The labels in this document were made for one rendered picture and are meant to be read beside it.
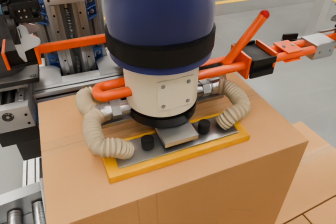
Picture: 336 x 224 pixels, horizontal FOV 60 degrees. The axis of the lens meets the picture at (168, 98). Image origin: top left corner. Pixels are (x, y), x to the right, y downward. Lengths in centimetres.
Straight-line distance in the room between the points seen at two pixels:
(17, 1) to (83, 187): 46
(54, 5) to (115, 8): 62
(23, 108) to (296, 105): 222
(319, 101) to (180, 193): 233
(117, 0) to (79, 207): 39
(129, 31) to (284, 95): 239
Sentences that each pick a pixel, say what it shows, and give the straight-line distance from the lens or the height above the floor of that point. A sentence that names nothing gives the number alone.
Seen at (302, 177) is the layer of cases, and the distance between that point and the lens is 142.
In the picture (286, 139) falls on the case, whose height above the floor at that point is 107.
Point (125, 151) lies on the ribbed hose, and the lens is 62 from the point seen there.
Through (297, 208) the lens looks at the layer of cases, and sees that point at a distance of 132.
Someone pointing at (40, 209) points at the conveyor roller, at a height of 55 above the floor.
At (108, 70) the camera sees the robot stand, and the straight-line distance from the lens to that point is 121.
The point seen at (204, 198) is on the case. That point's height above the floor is 99.
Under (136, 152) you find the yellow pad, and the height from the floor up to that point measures 110.
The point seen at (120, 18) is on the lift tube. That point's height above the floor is 138.
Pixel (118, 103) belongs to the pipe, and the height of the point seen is 116.
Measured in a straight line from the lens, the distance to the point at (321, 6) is 380.
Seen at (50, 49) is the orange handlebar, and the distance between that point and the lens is 87.
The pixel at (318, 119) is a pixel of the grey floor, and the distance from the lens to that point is 266.
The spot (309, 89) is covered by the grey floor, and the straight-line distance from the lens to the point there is 298.
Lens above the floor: 158
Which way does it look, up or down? 38 degrees down
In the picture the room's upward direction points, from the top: straight up
